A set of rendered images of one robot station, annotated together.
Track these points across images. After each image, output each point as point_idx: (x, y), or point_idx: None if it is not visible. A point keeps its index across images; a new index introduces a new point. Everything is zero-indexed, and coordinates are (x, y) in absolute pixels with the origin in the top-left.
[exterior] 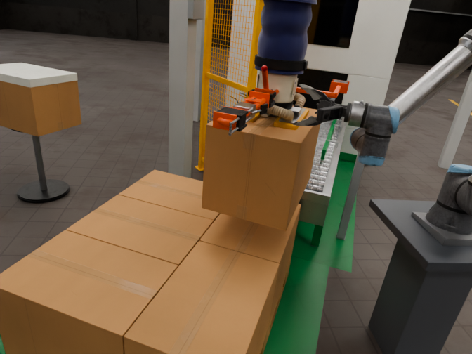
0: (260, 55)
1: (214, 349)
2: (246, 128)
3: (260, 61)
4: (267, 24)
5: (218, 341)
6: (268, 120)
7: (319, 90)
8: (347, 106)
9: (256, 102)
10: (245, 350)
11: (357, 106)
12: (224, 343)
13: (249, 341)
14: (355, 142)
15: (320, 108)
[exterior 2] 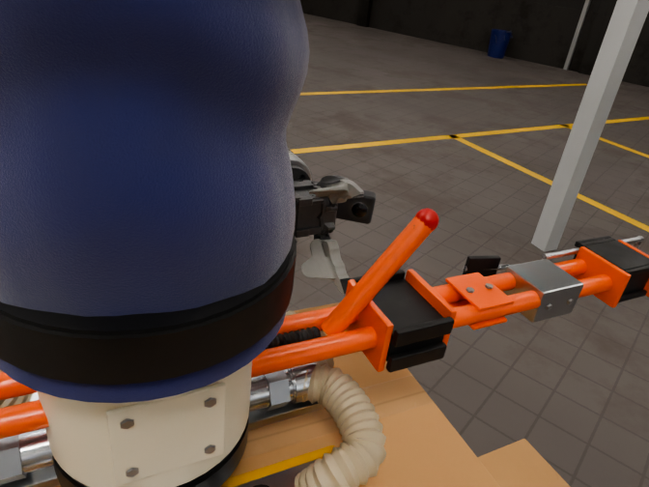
0: (280, 262)
1: (533, 478)
2: (407, 426)
3: (292, 278)
4: (305, 73)
5: (522, 483)
6: (249, 437)
7: (338, 176)
8: (305, 172)
9: (486, 279)
10: (493, 452)
11: (300, 159)
12: (516, 475)
13: (482, 456)
14: None
15: (370, 195)
